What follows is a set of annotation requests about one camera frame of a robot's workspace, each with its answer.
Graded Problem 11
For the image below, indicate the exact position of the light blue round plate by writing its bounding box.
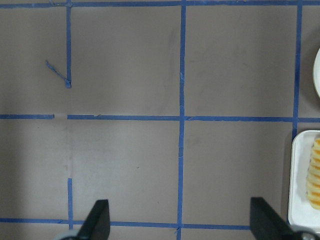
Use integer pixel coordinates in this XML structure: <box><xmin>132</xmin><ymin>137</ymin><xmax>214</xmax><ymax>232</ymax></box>
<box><xmin>312</xmin><ymin>49</ymin><xmax>320</xmax><ymax>97</ymax></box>

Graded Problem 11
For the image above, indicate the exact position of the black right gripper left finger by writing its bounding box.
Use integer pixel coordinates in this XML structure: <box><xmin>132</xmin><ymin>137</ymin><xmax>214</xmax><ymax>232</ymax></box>
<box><xmin>77</xmin><ymin>199</ymin><xmax>111</xmax><ymax>240</ymax></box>

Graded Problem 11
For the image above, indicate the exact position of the white foam tray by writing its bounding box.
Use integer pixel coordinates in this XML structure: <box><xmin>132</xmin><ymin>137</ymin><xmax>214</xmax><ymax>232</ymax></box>
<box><xmin>288</xmin><ymin>130</ymin><xmax>320</xmax><ymax>233</ymax></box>

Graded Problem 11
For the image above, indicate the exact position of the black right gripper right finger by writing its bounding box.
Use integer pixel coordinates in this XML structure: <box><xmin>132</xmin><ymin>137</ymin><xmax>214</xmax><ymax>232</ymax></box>
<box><xmin>250</xmin><ymin>197</ymin><xmax>297</xmax><ymax>240</ymax></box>

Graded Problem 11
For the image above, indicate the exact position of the yellow orange croissant bread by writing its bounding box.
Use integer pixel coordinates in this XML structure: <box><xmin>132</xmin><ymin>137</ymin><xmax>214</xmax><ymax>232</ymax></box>
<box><xmin>306</xmin><ymin>137</ymin><xmax>320</xmax><ymax>210</ymax></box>

